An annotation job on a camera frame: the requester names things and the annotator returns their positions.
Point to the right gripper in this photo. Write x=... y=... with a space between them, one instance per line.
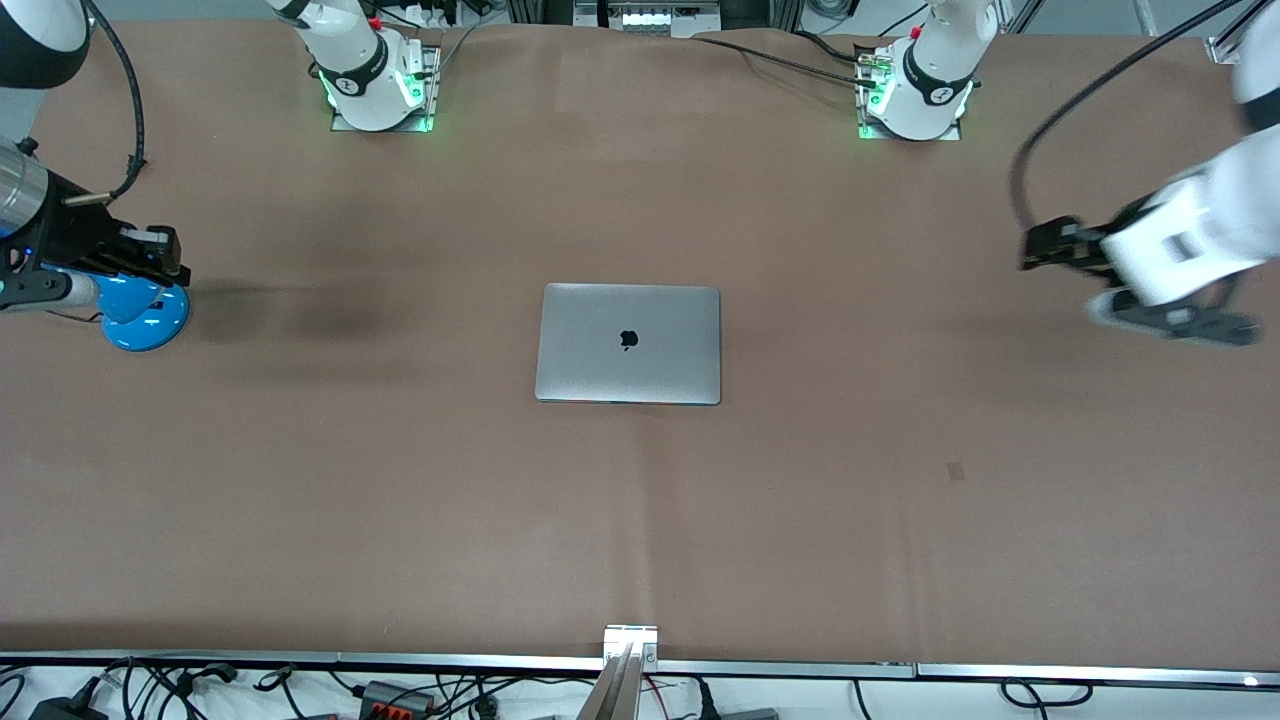
x=72 y=228

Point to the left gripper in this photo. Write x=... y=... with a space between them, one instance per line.
x=1092 y=243

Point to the grey laptop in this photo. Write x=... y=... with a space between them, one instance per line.
x=628 y=345

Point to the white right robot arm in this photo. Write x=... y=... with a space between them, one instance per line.
x=360 y=70

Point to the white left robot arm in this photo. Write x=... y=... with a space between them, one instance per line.
x=930 y=70

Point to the blue desk lamp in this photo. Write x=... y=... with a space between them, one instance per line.
x=150 y=320

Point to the brown table mat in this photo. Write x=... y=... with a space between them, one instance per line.
x=900 y=450

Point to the black power adapter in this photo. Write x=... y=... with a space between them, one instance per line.
x=65 y=710

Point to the white power strip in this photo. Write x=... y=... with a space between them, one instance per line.
x=655 y=17

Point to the black box with orange clips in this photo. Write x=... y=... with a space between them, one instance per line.
x=395 y=697

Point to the aluminium profile bar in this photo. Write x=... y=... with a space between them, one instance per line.
x=625 y=675

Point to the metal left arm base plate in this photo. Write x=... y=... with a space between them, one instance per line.
x=866 y=125

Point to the aluminium frame corner post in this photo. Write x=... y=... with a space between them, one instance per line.
x=1225 y=45

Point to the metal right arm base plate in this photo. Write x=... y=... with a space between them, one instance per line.
x=430 y=95

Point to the metal table edge rail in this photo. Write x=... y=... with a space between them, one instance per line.
x=300 y=660

